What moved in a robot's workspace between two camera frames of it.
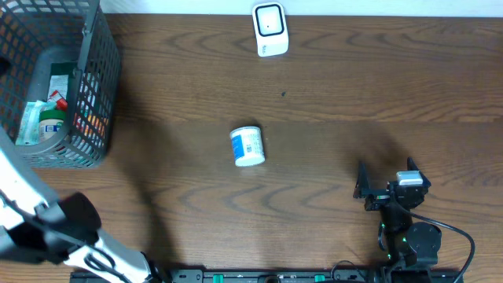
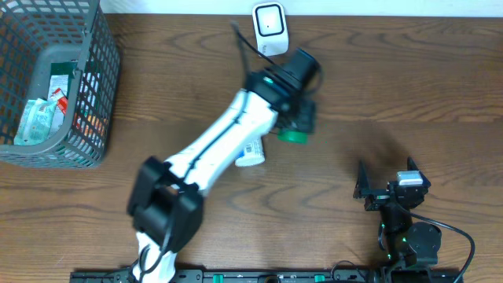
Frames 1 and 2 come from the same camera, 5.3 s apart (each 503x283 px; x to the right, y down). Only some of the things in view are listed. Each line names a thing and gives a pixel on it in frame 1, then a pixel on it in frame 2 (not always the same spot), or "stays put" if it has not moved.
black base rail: [279, 276] stays put
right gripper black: [363, 189] stays put
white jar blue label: [247, 146] stays put
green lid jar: [51, 122] -> [291, 136]
